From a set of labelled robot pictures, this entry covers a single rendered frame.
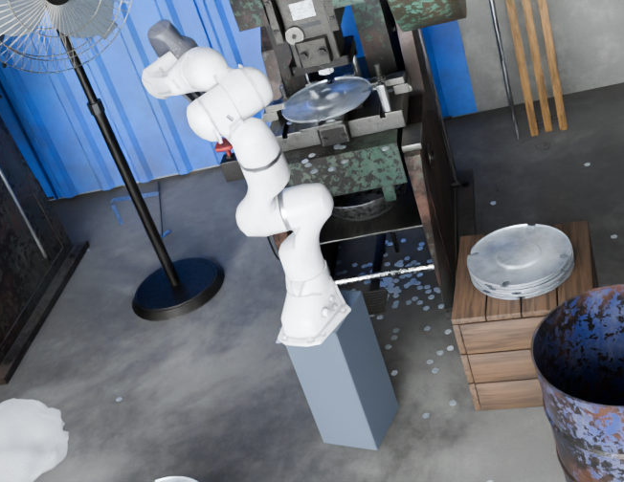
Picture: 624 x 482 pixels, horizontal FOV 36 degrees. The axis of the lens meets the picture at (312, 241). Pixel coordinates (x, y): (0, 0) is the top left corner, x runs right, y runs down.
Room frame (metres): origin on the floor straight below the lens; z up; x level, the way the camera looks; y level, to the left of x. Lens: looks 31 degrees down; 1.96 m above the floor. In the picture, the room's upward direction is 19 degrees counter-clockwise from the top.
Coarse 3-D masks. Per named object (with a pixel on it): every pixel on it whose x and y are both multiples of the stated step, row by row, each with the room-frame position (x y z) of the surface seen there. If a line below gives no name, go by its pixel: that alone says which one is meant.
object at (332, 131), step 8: (328, 120) 2.60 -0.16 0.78; (336, 120) 2.58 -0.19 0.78; (344, 120) 2.57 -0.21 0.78; (304, 128) 2.60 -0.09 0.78; (312, 128) 2.59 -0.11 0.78; (320, 128) 2.59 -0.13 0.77; (328, 128) 2.70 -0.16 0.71; (336, 128) 2.70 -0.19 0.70; (344, 128) 2.69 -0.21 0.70; (320, 136) 2.71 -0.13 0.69; (328, 136) 2.70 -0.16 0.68; (336, 136) 2.70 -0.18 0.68; (344, 136) 2.68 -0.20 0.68; (328, 144) 2.71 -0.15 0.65
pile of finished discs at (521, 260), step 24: (480, 240) 2.30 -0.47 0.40; (504, 240) 2.26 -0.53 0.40; (528, 240) 2.22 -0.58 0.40; (552, 240) 2.18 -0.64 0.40; (480, 264) 2.19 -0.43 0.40; (504, 264) 2.14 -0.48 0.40; (528, 264) 2.11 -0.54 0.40; (552, 264) 2.08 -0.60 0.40; (480, 288) 2.12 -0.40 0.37; (504, 288) 2.05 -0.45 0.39; (528, 288) 2.03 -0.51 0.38; (552, 288) 2.03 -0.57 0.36
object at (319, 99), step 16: (336, 80) 2.87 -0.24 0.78; (352, 80) 2.82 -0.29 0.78; (304, 96) 2.83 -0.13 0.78; (320, 96) 2.78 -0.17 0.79; (336, 96) 2.74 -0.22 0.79; (352, 96) 2.71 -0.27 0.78; (288, 112) 2.75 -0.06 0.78; (304, 112) 2.71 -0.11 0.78; (320, 112) 2.67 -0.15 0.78; (336, 112) 2.63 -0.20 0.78
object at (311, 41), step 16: (288, 0) 2.80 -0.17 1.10; (304, 0) 2.79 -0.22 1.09; (320, 0) 2.77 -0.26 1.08; (288, 16) 2.80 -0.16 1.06; (304, 16) 2.79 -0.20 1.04; (320, 16) 2.78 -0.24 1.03; (288, 32) 2.80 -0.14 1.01; (304, 32) 2.79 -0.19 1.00; (320, 32) 2.78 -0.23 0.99; (336, 32) 2.80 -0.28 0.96; (304, 48) 2.77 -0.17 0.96; (320, 48) 2.75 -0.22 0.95; (336, 48) 2.77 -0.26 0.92; (304, 64) 2.77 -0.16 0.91
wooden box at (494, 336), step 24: (576, 240) 2.21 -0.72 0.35; (576, 264) 2.10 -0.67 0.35; (456, 288) 2.18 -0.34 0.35; (576, 288) 2.00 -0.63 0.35; (456, 312) 2.08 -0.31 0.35; (480, 312) 2.04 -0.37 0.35; (504, 312) 2.01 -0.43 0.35; (528, 312) 1.98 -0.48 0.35; (456, 336) 2.05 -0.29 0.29; (480, 336) 2.03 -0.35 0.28; (504, 336) 2.00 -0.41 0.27; (528, 336) 1.98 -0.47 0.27; (480, 360) 2.03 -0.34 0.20; (504, 360) 2.01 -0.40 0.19; (528, 360) 1.99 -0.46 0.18; (480, 384) 2.04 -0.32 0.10; (504, 384) 2.02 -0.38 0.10; (528, 384) 1.99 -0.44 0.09; (480, 408) 2.05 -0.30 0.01; (504, 408) 2.02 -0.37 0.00
